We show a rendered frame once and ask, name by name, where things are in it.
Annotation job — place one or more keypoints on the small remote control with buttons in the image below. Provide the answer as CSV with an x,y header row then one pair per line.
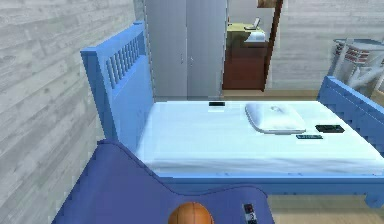
x,y
249,213

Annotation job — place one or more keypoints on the white pillow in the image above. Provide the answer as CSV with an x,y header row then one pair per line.
x,y
275,117

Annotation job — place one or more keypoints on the orange basketball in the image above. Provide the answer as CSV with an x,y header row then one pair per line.
x,y
190,215

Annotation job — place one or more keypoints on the black flat phone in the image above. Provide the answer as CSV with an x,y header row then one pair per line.
x,y
216,104

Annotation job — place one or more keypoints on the grey wardrobe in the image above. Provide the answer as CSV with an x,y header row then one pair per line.
x,y
186,50

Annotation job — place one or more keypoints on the white laptop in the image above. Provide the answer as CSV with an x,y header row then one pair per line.
x,y
253,25

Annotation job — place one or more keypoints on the black thin remote control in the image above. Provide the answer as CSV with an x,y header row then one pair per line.
x,y
309,137

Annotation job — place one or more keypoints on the dark red room door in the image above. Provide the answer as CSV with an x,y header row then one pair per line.
x,y
271,43

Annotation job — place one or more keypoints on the blue armchair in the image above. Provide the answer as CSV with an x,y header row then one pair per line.
x,y
120,193

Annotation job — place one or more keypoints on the blue bed with white mattress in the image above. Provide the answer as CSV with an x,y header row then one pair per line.
x,y
206,140

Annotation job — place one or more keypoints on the olive green desk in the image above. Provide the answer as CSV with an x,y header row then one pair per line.
x,y
241,33

